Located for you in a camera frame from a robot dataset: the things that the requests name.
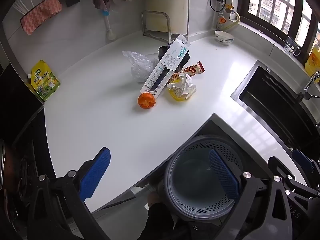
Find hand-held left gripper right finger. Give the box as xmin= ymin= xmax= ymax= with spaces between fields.
xmin=209 ymin=149 xmax=292 ymax=240

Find yellow hose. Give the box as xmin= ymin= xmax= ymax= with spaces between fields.
xmin=224 ymin=4 xmax=241 ymax=32

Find cream cutting board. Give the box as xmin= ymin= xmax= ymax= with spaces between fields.
xmin=144 ymin=0 xmax=190 ymax=36

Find red brown snack wrapper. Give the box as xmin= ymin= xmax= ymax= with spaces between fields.
xmin=167 ymin=61 xmax=206 ymax=84

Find yellow plastic container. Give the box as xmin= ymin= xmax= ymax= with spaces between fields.
xmin=168 ymin=90 xmax=195 ymax=103

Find chrome faucet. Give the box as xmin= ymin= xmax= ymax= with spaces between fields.
xmin=296 ymin=71 xmax=320 ymax=103

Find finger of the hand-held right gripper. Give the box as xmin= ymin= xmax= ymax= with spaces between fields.
xmin=292 ymin=149 xmax=320 ymax=181
xmin=268 ymin=156 xmax=320 ymax=200

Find long white cardboard package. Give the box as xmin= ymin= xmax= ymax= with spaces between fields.
xmin=140 ymin=34 xmax=192 ymax=100

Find black kitchen sink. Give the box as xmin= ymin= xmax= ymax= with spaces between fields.
xmin=230 ymin=60 xmax=320 ymax=153

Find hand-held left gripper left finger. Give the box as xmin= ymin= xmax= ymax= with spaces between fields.
xmin=27 ymin=146 xmax=111 ymax=240

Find pink textured cloth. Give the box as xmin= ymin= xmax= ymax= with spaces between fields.
xmin=19 ymin=0 xmax=63 ymax=36

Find white bottle brush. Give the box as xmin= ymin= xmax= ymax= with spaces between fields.
xmin=100 ymin=8 xmax=116 ymax=40

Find silver foil wrapper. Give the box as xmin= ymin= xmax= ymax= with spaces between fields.
xmin=167 ymin=72 xmax=197 ymax=98

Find dark grey cloth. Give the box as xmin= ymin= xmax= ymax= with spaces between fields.
xmin=158 ymin=45 xmax=192 ymax=72

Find clear plastic bag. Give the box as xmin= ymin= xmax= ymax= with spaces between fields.
xmin=122 ymin=51 xmax=160 ymax=82

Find grey perforated bin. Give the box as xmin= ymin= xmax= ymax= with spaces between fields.
xmin=156 ymin=134 xmax=253 ymax=222

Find green yellow pouch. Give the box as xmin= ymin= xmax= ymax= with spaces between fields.
xmin=27 ymin=60 xmax=61 ymax=102

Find white patterned bowl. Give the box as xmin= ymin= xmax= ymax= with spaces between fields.
xmin=214 ymin=30 xmax=235 ymax=46

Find yellow oil bottle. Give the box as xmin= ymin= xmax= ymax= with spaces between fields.
xmin=304 ymin=40 xmax=320 ymax=83

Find black stove top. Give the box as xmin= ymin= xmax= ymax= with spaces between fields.
xmin=0 ymin=75 xmax=60 ymax=240

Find printed glass mug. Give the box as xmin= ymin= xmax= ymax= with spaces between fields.
xmin=284 ymin=35 xmax=301 ymax=56

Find orange fruit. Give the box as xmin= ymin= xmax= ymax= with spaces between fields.
xmin=137 ymin=92 xmax=157 ymax=109

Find metal rack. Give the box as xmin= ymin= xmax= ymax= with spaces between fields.
xmin=141 ymin=10 xmax=180 ymax=44

